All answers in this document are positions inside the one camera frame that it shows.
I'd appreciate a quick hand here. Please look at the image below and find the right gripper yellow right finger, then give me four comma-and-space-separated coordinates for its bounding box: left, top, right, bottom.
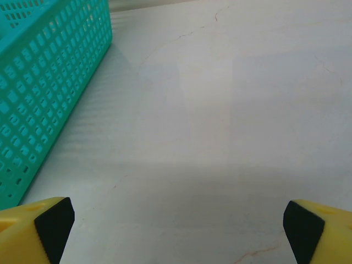
283, 200, 352, 264

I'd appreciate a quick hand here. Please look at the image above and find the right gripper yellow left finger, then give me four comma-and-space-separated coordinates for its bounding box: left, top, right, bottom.
0, 196, 75, 264

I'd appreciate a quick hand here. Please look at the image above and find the light teal plastic basket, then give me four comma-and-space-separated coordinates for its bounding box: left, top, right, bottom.
0, 0, 113, 207

